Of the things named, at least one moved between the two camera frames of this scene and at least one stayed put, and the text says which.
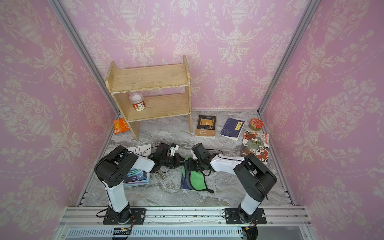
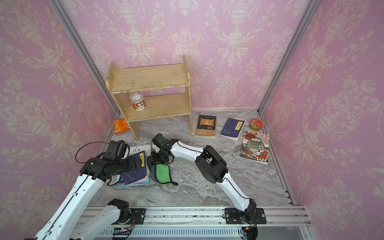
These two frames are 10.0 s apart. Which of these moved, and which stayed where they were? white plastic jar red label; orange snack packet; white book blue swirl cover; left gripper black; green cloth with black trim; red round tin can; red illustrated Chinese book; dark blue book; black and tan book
Moved: green cloth with black trim; dark blue book; left gripper black
Stayed: orange snack packet; red illustrated Chinese book; red round tin can; black and tan book; white book blue swirl cover; white plastic jar red label
